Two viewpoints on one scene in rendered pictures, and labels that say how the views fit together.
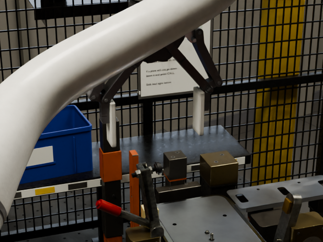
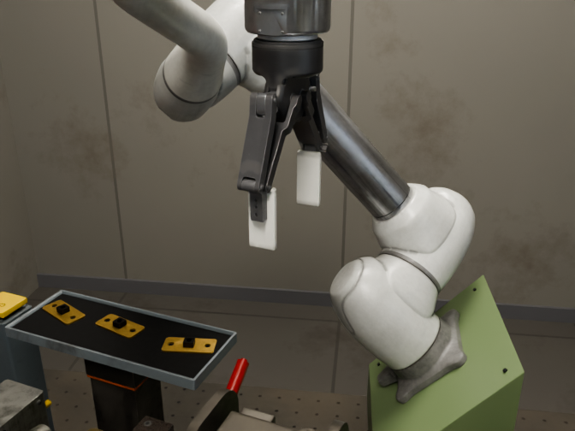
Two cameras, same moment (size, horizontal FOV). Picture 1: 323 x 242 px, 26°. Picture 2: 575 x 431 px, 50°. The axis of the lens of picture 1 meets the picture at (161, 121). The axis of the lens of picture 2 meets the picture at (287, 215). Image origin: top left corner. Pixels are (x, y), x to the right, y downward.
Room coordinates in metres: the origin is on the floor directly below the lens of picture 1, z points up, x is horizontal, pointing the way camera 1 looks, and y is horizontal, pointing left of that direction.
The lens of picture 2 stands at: (1.39, -0.49, 1.74)
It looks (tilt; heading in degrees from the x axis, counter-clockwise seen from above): 23 degrees down; 131
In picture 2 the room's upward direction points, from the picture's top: straight up
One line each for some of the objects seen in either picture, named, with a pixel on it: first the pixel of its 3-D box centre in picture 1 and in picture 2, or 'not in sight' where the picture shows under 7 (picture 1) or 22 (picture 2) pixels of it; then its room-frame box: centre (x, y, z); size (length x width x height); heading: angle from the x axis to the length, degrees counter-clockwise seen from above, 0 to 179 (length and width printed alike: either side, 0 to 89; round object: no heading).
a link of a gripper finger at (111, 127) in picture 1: (111, 121); (308, 178); (0.93, 0.07, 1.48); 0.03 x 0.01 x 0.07; 18
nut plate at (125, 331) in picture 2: not in sight; (119, 323); (0.59, -0.01, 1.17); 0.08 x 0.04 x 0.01; 9
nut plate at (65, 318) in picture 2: not in sight; (62, 309); (0.48, -0.05, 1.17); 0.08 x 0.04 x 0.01; 1
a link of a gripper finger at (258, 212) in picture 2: (210, 92); (254, 200); (0.98, -0.07, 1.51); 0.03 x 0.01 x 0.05; 108
